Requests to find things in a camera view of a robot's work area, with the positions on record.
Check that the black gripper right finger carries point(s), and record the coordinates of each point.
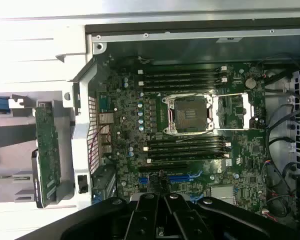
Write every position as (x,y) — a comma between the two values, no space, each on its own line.
(185,220)

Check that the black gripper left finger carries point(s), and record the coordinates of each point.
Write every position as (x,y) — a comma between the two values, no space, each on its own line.
(142,217)

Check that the blue expansion slot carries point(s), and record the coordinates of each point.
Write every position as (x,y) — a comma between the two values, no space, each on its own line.
(180,178)

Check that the silver chipset heatsink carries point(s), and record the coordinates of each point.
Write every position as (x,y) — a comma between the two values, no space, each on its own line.
(222,193)

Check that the black expansion slot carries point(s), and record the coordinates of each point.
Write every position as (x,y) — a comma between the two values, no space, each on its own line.
(162,167)

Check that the grey parts rack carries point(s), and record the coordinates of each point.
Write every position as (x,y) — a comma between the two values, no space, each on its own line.
(65,175)

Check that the open grey PC case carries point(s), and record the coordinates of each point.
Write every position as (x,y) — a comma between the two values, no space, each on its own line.
(85,130)

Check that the CPU socket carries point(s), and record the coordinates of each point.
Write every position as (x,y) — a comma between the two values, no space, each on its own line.
(190,112)

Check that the silver socket cover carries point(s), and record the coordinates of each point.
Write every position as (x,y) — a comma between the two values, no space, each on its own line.
(217,112)

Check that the green motherboard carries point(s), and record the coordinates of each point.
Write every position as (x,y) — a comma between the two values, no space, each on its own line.
(130,105)

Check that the silver coin battery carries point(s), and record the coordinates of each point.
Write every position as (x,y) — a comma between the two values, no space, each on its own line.
(250,83)

